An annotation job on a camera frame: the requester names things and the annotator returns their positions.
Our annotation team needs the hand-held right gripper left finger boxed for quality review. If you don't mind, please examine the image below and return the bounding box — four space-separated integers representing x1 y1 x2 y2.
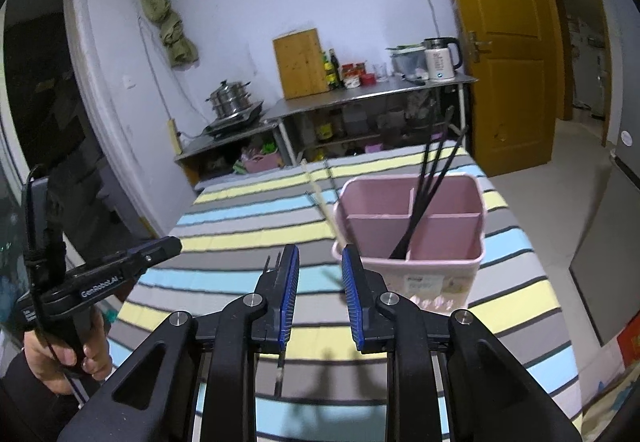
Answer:
57 243 301 442

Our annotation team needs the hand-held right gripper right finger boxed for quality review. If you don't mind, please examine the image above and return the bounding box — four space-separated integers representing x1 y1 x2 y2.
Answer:
341 243 583 442

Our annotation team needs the cream chopstick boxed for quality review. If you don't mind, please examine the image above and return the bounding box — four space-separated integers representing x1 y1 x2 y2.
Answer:
301 163 348 250

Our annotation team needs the pink utensil basket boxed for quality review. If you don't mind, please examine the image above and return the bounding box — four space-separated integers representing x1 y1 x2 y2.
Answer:
331 172 488 318

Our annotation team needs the person's left forearm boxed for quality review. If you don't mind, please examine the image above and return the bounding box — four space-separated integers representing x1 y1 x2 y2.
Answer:
0 352 103 442

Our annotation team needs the person's left hand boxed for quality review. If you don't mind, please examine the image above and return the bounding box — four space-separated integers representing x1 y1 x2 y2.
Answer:
22 313 114 395

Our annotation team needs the striped tablecloth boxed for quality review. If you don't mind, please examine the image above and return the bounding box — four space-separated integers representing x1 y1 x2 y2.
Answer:
102 142 583 442

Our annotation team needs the low metal stand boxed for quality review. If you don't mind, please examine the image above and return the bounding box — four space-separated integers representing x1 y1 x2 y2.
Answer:
174 119 286 188

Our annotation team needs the pink plastic tub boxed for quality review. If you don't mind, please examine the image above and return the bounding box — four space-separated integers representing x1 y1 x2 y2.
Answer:
242 152 281 174

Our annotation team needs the induction cooker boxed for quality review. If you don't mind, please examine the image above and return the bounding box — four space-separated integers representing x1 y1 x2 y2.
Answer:
202 102 265 139

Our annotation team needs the steel steamer pot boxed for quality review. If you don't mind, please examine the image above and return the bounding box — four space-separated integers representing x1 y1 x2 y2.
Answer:
207 79 252 119

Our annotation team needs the metal counter table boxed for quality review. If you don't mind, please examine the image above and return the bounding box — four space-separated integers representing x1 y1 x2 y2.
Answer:
262 74 478 168

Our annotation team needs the green hanging cloth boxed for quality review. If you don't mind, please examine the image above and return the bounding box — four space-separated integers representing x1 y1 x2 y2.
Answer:
132 0 198 68

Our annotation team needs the yellow oil bottle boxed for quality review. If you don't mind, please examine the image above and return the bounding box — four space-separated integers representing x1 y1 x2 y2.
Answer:
322 51 337 90

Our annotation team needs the dark sauce bottle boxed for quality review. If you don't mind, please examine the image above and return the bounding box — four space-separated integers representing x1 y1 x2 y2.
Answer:
330 48 344 89

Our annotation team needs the wooden cutting board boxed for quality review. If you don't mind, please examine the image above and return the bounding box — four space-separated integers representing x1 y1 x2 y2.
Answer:
272 28 331 100

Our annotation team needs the grey plastic container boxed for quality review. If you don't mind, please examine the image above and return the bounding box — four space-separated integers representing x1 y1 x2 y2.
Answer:
388 44 427 79

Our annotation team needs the white electric kettle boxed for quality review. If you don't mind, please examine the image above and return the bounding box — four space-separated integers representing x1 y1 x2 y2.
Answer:
424 37 463 83

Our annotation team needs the yellow wooden door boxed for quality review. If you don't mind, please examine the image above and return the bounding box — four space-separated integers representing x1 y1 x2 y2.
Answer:
430 0 561 178

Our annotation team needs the red box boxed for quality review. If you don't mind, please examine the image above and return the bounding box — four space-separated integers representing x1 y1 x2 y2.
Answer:
617 322 640 368

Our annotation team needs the white door frame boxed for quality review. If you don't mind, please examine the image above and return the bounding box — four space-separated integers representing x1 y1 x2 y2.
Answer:
0 0 168 243

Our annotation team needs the brass door handle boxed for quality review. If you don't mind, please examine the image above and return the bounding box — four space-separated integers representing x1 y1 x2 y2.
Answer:
467 31 493 63

